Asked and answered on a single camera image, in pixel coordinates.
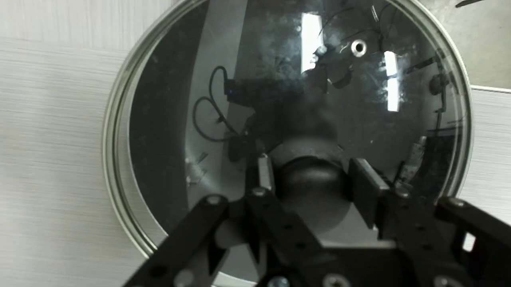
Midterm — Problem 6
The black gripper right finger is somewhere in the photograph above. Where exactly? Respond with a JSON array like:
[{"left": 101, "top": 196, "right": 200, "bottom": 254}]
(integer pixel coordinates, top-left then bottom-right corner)
[{"left": 348, "top": 158, "right": 390, "bottom": 228}]

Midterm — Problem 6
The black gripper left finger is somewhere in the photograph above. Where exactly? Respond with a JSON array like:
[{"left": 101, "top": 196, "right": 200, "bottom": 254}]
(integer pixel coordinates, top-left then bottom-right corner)
[{"left": 246, "top": 153, "right": 276, "bottom": 196}]

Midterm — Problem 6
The glass pot lid black knob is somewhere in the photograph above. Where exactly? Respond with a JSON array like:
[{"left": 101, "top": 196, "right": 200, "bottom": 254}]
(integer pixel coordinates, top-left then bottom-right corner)
[{"left": 102, "top": 0, "right": 473, "bottom": 287}]

